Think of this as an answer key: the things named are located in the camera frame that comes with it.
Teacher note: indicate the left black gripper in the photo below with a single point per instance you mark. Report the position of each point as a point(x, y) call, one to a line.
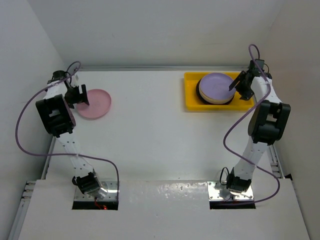
point(80, 98)

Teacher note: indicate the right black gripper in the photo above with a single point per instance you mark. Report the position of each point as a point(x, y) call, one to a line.
point(245, 95)

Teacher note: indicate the pink plate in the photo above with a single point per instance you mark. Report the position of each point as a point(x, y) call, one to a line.
point(99, 104)

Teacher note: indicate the purple plate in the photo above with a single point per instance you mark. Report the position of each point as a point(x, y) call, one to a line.
point(216, 86)

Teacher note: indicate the orange plate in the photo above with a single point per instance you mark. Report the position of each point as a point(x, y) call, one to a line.
point(213, 101)

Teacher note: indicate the steel rimmed plate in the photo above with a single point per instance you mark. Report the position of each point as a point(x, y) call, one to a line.
point(204, 102)

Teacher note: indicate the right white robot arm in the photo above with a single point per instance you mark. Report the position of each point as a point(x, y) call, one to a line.
point(265, 127)

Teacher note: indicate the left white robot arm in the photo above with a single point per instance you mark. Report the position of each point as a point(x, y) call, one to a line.
point(58, 120)

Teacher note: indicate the yellow plastic bin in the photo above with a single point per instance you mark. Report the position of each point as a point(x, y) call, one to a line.
point(193, 104)

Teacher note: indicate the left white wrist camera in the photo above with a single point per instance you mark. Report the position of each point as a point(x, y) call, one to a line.
point(75, 78)

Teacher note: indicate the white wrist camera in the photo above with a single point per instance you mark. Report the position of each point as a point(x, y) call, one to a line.
point(75, 78)
point(259, 64)

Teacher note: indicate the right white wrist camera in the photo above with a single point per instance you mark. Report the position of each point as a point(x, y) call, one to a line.
point(259, 64)

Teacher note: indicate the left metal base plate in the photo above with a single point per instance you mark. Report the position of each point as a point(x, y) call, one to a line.
point(110, 187)

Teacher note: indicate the metal base plate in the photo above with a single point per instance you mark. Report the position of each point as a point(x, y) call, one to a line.
point(219, 193)
point(110, 187)

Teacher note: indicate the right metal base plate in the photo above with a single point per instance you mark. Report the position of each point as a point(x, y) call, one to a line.
point(219, 193)

